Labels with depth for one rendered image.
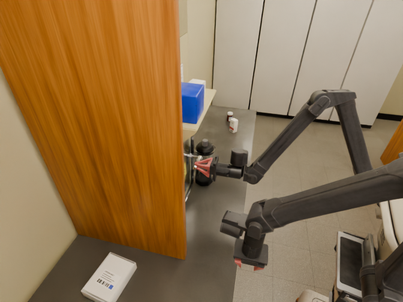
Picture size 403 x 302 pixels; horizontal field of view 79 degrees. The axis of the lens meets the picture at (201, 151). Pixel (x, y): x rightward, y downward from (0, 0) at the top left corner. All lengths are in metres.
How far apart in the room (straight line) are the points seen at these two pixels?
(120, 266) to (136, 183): 0.37
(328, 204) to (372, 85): 3.66
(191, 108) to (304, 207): 0.39
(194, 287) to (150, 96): 0.71
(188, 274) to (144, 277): 0.17
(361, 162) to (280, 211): 0.50
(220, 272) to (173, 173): 0.49
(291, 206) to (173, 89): 0.39
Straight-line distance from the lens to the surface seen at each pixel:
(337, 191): 0.58
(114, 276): 1.05
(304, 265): 2.31
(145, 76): 0.60
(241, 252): 0.81
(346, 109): 0.97
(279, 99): 4.03
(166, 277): 1.05
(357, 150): 1.03
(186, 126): 0.73
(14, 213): 1.01
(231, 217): 0.73
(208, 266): 1.07
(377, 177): 0.57
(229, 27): 3.77
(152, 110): 0.63
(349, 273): 1.08
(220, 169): 1.02
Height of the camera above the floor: 1.88
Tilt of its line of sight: 36 degrees down
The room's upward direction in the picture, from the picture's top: 1 degrees clockwise
